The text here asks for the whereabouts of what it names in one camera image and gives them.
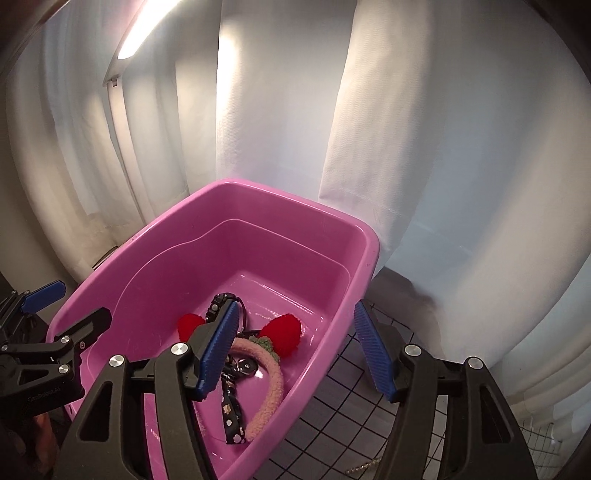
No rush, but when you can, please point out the white curtain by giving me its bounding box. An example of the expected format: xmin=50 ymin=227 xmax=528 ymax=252
xmin=0 ymin=0 xmax=591 ymax=416

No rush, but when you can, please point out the pink plastic tub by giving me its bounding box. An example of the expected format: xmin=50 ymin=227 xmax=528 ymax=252
xmin=46 ymin=178 xmax=380 ymax=480

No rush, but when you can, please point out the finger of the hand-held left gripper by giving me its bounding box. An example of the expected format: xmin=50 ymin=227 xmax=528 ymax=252
xmin=0 ymin=308 xmax=113 ymax=384
xmin=0 ymin=279 xmax=65 ymax=342

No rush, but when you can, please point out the black dotted ribbon hair tie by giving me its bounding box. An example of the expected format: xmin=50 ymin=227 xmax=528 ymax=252
xmin=219 ymin=364 xmax=247 ymax=446

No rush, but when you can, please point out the pink fuzzy strawberry headband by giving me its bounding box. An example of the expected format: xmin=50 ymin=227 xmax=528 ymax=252
xmin=178 ymin=313 xmax=303 ymax=444

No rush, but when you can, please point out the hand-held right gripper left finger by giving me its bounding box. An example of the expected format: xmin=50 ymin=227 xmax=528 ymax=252
xmin=58 ymin=305 xmax=241 ymax=480

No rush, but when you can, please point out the black wrist watch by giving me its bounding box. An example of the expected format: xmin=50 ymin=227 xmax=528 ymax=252
xmin=203 ymin=292 xmax=259 ymax=337

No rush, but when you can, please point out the white black-checked tablecloth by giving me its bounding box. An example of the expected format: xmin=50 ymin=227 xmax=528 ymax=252
xmin=249 ymin=298 xmax=573 ymax=480

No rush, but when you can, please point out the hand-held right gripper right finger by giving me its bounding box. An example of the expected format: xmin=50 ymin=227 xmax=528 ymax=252
xmin=353 ymin=301 xmax=532 ymax=480

